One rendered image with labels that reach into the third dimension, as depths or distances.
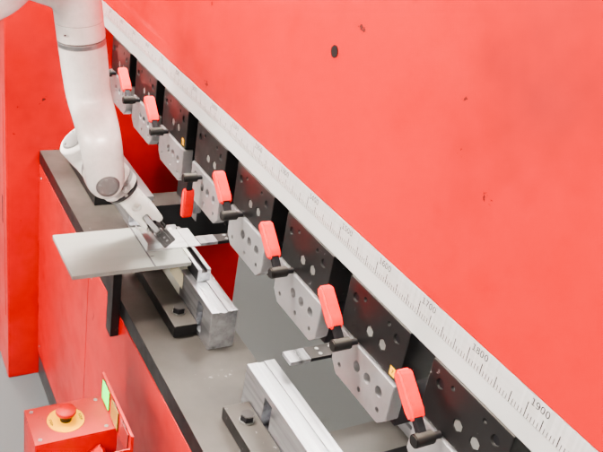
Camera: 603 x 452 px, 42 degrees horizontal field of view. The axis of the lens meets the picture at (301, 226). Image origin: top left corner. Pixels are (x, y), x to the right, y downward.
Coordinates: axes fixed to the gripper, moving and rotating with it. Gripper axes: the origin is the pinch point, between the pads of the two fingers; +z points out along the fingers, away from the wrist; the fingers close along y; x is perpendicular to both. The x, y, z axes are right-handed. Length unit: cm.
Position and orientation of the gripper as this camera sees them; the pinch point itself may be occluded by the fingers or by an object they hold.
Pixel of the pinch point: (161, 231)
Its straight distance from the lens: 182.4
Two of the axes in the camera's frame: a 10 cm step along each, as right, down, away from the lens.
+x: -7.7, 6.3, -0.8
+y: -4.7, -4.7, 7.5
